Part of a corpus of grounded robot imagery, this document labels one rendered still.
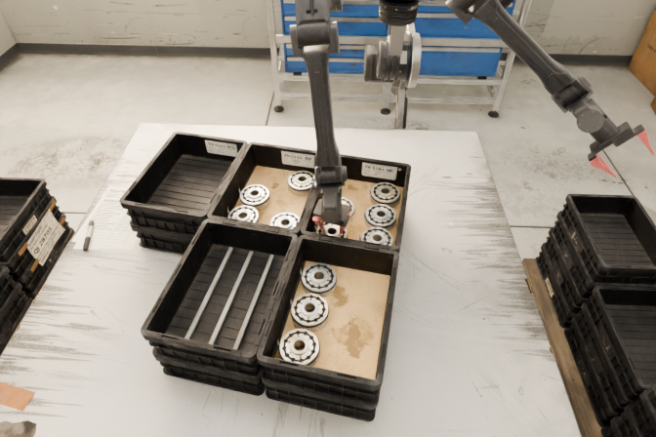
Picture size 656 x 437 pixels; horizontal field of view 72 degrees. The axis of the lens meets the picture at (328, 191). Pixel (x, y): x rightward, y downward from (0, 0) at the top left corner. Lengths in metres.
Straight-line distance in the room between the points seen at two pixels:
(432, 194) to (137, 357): 1.18
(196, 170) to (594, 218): 1.71
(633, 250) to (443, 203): 0.84
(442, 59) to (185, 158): 2.13
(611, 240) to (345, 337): 1.36
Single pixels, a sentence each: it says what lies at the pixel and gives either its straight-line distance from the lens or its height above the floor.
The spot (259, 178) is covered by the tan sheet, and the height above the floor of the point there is 0.83.
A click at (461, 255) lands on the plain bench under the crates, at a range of 1.65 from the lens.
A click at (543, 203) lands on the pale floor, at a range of 3.05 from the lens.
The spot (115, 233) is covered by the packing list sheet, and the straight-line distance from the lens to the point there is 1.81.
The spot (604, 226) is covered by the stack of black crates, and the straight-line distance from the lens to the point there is 2.30.
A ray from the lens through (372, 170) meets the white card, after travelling 1.62.
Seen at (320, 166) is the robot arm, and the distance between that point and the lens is 1.21.
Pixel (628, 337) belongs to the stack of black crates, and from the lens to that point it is 2.10.
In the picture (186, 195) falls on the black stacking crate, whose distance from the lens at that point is 1.67.
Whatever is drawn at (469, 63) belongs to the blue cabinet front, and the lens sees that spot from 3.46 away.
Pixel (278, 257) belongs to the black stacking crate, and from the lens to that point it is 1.42.
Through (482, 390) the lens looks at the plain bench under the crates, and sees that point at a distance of 1.41.
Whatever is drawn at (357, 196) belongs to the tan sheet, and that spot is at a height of 0.83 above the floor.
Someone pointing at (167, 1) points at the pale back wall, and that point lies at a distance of 4.36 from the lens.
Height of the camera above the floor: 1.93
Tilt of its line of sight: 43 degrees down
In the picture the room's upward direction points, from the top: straight up
